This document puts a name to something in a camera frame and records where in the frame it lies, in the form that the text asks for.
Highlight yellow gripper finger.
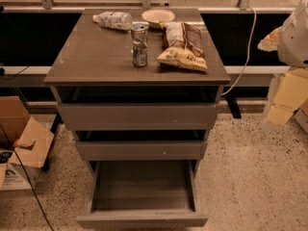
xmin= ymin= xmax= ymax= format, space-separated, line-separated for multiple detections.
xmin=258 ymin=27 xmax=281 ymax=52
xmin=262 ymin=67 xmax=308 ymax=128

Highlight silver blue redbull can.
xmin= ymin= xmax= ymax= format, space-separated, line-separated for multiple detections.
xmin=131 ymin=23 xmax=148 ymax=67

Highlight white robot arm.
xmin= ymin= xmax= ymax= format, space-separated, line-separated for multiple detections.
xmin=258 ymin=0 xmax=308 ymax=125

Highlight grey drawer cabinet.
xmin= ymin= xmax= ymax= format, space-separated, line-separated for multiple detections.
xmin=42 ymin=7 xmax=231 ymax=178

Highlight grey open bottom drawer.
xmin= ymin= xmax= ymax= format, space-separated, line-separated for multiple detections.
xmin=77 ymin=161 xmax=207 ymax=229

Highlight grey top drawer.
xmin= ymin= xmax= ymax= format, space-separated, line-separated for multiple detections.
xmin=58 ymin=104 xmax=218 ymax=131

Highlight grey middle drawer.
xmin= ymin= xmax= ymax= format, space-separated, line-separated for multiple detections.
xmin=76 ymin=141 xmax=207 ymax=161

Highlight cardboard box at right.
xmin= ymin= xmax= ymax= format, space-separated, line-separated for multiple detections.
xmin=295 ymin=99 xmax=308 ymax=134

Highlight yellow chip bag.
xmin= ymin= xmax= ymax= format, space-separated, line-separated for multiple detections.
xmin=157 ymin=47 xmax=208 ymax=72

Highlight brown white chip bag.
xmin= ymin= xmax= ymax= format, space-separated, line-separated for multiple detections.
xmin=163 ymin=21 xmax=204 ymax=57

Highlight white bowl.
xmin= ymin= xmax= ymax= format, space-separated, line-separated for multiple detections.
xmin=141 ymin=9 xmax=175 ymax=29

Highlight clear plastic water bottle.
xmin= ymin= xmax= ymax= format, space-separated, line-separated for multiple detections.
xmin=92 ymin=12 xmax=133 ymax=31

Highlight open cardboard box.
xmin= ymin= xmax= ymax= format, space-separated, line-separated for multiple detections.
xmin=0 ymin=96 xmax=54 ymax=191

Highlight white cable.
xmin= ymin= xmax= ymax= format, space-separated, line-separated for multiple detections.
xmin=220 ymin=6 xmax=258 ymax=97

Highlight black floor cable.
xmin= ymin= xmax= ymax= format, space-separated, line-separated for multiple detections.
xmin=0 ymin=123 xmax=55 ymax=231

